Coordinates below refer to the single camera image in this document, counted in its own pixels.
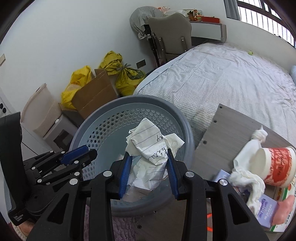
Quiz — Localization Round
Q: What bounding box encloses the yellow bag right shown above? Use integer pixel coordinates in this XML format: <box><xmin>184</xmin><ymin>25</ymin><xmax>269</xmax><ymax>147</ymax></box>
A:
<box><xmin>115</xmin><ymin>64</ymin><xmax>146</xmax><ymax>96</ymax></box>

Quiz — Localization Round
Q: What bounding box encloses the purple fuzzy clothing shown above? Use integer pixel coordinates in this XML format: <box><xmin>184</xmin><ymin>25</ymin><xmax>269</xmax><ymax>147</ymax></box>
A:
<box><xmin>84</xmin><ymin>205</ymin><xmax>139</xmax><ymax>240</ymax></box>

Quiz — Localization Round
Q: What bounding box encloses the white tissue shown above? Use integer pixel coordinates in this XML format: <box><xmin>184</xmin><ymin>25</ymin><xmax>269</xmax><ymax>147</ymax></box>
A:
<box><xmin>232</xmin><ymin>126</ymin><xmax>268</xmax><ymax>172</ymax></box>
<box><xmin>228</xmin><ymin>168</ymin><xmax>265</xmax><ymax>216</ymax></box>

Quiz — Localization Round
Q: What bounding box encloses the white wall desk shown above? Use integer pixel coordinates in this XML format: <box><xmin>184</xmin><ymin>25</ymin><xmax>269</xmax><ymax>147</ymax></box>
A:
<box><xmin>190</xmin><ymin>22</ymin><xmax>227</xmax><ymax>43</ymax></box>

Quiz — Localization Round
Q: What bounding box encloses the grey garment on chair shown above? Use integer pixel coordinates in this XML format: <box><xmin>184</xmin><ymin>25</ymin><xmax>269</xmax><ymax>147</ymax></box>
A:
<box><xmin>129</xmin><ymin>6</ymin><xmax>165</xmax><ymax>40</ymax></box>

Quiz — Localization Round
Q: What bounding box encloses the beige plastic bin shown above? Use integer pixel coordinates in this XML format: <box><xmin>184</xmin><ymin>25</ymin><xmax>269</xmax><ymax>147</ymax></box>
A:
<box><xmin>21</xmin><ymin>83</ymin><xmax>62</xmax><ymax>138</ymax></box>

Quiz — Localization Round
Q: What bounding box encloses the pink pig toy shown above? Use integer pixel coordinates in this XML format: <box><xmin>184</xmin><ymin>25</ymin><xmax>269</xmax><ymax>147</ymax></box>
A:
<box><xmin>271</xmin><ymin>195</ymin><xmax>295</xmax><ymax>225</ymax></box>

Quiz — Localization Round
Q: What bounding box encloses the orange plastic tool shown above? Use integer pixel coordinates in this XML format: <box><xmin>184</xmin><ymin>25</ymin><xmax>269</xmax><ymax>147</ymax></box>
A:
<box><xmin>207</xmin><ymin>213</ymin><xmax>213</xmax><ymax>232</ymax></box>

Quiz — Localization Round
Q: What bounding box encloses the grey padded chair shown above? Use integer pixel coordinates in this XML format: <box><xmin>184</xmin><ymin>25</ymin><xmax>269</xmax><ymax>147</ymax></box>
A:
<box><xmin>145</xmin><ymin>13</ymin><xmax>192</xmax><ymax>66</ymax></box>

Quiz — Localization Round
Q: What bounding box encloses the yellow bag middle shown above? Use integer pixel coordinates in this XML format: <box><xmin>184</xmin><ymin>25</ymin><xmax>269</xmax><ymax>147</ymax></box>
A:
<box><xmin>98</xmin><ymin>51</ymin><xmax>123</xmax><ymax>76</ymax></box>

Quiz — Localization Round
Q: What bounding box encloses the yellow bag left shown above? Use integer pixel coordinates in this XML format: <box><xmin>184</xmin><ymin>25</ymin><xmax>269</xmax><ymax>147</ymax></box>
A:
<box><xmin>61</xmin><ymin>65</ymin><xmax>93</xmax><ymax>110</ymax></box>

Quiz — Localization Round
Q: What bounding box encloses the red white paper cup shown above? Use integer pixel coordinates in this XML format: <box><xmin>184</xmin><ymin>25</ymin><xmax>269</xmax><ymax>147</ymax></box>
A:
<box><xmin>250</xmin><ymin>146</ymin><xmax>295</xmax><ymax>188</ymax></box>

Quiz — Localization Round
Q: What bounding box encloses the brown cardboard box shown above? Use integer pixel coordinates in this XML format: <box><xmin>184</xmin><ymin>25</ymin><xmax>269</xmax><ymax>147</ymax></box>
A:
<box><xmin>71</xmin><ymin>69</ymin><xmax>117</xmax><ymax>119</ymax></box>

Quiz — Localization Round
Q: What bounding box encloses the white tissue under cup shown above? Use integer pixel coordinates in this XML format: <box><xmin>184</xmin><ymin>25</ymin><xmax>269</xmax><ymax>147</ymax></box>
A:
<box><xmin>232</xmin><ymin>126</ymin><xmax>268</xmax><ymax>172</ymax></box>

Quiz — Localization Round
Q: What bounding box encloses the bed with checked sheet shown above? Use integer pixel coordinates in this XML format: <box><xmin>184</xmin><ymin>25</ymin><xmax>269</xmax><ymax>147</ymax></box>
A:
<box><xmin>134</xmin><ymin>43</ymin><xmax>295</xmax><ymax>144</ymax></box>

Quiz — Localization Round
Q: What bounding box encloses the red box on desk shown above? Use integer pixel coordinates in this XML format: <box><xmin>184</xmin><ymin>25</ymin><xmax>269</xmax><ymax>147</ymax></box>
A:
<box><xmin>202</xmin><ymin>16</ymin><xmax>220</xmax><ymax>24</ymax></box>

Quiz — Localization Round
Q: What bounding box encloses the yellow bag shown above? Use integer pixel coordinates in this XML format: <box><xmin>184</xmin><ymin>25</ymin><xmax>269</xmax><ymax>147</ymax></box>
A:
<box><xmin>115</xmin><ymin>64</ymin><xmax>146</xmax><ymax>96</ymax></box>
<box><xmin>98</xmin><ymin>51</ymin><xmax>123</xmax><ymax>76</ymax></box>
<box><xmin>61</xmin><ymin>65</ymin><xmax>93</xmax><ymax>110</ymax></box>

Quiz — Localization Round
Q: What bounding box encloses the black wall socket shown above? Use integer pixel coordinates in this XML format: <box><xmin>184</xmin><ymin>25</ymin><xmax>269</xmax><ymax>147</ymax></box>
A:
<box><xmin>136</xmin><ymin>59</ymin><xmax>146</xmax><ymax>69</ymax></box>

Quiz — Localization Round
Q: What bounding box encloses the lined paper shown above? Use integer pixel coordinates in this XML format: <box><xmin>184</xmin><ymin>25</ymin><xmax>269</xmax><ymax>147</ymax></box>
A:
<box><xmin>125</xmin><ymin>118</ymin><xmax>185</xmax><ymax>192</ymax></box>

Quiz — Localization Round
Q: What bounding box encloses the purple Zootopia toothpaste box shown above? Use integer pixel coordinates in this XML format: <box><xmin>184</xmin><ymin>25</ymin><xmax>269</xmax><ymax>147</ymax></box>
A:
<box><xmin>212</xmin><ymin>169</ymin><xmax>278</xmax><ymax>228</ymax></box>

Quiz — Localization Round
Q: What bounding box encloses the grey perforated plastic basket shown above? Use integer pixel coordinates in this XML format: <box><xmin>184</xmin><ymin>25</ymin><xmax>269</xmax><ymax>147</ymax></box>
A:
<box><xmin>70</xmin><ymin>94</ymin><xmax>195</xmax><ymax>217</ymax></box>

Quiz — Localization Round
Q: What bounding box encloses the green white medicine box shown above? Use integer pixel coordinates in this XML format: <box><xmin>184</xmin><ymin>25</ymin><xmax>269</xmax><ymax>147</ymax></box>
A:
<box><xmin>270</xmin><ymin>182</ymin><xmax>295</xmax><ymax>232</ymax></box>

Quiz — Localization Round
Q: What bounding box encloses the light blue pillow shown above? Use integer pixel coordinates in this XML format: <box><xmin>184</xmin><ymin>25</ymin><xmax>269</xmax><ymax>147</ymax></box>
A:
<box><xmin>290</xmin><ymin>65</ymin><xmax>296</xmax><ymax>85</ymax></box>

